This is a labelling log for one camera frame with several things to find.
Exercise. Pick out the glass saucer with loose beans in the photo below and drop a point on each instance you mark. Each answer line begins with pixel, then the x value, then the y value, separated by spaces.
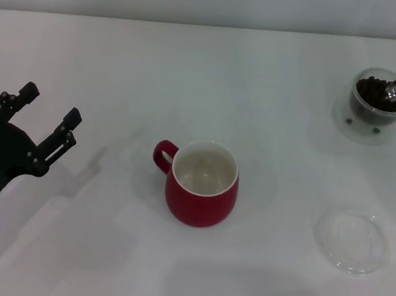
pixel 343 128

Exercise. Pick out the coffee bean heap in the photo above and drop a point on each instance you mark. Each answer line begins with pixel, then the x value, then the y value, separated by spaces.
pixel 371 92

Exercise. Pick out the clear glass cup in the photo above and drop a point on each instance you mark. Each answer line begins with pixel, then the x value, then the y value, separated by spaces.
pixel 356 110

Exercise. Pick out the red ceramic mug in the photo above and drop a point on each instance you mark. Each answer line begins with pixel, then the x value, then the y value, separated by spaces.
pixel 197 206

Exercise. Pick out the loose coffee bean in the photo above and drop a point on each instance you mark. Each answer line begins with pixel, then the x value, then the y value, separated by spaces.
pixel 376 130
pixel 349 121

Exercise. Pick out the empty clear glass saucer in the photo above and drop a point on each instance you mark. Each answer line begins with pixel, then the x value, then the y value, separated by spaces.
pixel 339 239

